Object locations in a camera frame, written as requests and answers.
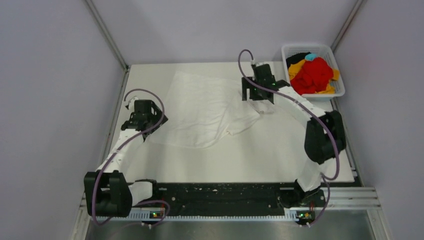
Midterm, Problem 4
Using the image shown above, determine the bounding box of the white t shirt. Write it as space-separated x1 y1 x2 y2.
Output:
147 71 276 149

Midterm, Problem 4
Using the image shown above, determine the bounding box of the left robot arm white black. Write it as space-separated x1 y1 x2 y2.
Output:
83 97 168 219

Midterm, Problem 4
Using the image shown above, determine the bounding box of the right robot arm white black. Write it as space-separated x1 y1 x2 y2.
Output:
239 59 346 206

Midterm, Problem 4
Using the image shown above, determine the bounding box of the yellow t shirt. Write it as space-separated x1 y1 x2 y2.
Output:
287 59 341 96

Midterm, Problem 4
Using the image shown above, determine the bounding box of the black t shirt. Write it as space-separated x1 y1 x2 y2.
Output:
285 51 311 69

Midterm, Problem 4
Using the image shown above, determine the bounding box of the light blue t shirt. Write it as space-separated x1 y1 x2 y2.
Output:
304 53 318 61

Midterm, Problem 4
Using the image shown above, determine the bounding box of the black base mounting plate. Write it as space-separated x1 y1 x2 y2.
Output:
128 182 327 219

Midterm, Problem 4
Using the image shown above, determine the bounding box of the white slotted cable duct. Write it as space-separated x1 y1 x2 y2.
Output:
111 207 313 223

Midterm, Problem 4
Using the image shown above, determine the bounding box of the left aluminium frame post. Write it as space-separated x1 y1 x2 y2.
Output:
83 0 129 72

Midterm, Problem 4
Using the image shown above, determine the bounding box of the aluminium frame post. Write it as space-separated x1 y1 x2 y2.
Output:
83 0 129 72
330 0 367 52

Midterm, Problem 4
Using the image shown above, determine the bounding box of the right aluminium frame post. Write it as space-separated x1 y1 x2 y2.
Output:
330 0 367 52

